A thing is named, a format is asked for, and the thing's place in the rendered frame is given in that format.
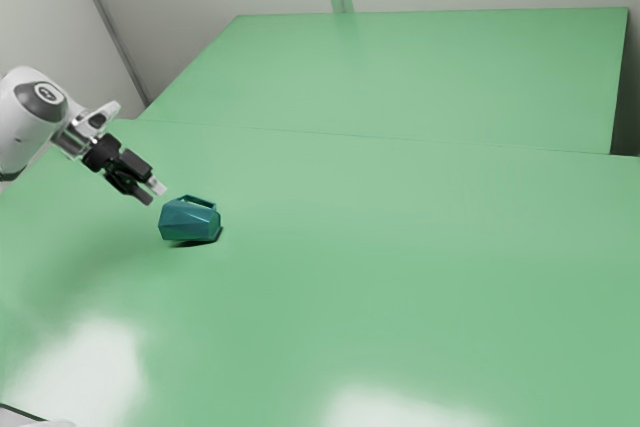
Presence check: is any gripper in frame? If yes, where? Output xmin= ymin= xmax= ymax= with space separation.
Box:
xmin=81 ymin=133 xmax=168 ymax=207

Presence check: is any teal faceted mug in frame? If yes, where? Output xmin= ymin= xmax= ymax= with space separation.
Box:
xmin=157 ymin=193 xmax=223 ymax=246

